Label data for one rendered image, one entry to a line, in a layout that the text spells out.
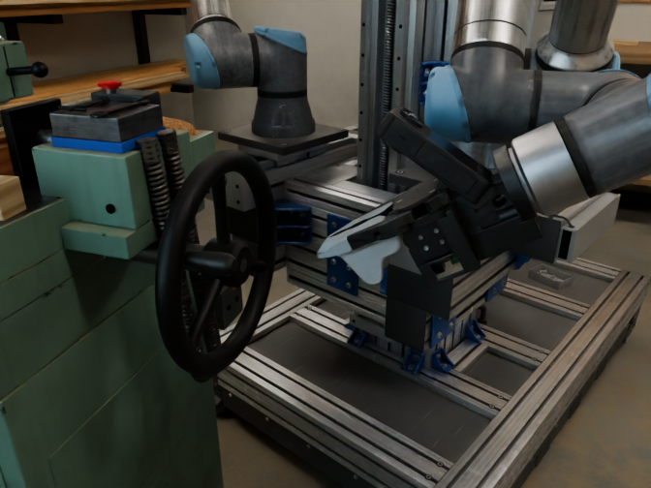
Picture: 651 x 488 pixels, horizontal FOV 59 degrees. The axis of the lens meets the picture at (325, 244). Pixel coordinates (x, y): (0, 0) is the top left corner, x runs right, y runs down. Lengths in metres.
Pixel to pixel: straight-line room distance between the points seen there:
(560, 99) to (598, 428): 1.36
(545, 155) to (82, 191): 0.52
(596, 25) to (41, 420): 0.92
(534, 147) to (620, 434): 1.42
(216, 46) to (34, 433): 0.83
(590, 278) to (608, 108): 1.68
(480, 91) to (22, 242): 0.52
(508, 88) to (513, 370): 1.11
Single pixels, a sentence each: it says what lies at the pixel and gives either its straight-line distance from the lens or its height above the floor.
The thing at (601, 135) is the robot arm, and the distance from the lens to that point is 0.51.
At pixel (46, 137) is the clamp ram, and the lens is 0.84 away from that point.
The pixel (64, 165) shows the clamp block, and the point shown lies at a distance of 0.75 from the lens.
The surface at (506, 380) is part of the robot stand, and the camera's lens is 1.58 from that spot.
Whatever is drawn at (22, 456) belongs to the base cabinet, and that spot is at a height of 0.62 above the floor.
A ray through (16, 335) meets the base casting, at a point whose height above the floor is 0.77.
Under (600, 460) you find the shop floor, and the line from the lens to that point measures 1.75.
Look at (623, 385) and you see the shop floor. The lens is 2.05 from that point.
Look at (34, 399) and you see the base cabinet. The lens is 0.79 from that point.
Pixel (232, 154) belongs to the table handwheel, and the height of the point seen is 0.95.
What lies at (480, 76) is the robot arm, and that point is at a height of 1.05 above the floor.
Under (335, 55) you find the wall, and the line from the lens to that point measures 4.14.
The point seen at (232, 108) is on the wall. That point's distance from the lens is 4.65.
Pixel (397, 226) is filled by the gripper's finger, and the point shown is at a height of 0.94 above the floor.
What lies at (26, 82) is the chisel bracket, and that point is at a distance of 0.88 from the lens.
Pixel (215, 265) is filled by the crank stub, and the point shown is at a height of 0.87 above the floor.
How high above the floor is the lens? 1.14
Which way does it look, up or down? 25 degrees down
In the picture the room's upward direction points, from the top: straight up
